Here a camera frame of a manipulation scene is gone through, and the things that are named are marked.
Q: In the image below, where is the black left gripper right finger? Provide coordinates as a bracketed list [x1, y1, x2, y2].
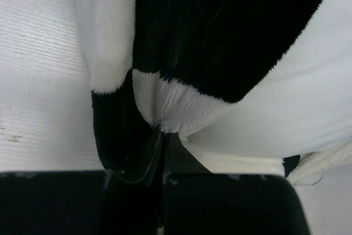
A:
[163, 134, 310, 235]

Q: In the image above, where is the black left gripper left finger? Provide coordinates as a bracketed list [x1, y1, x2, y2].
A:
[1, 131, 163, 234]

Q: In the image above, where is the black white checkered pillowcase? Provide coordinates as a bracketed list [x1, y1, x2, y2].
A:
[74, 0, 351, 185]

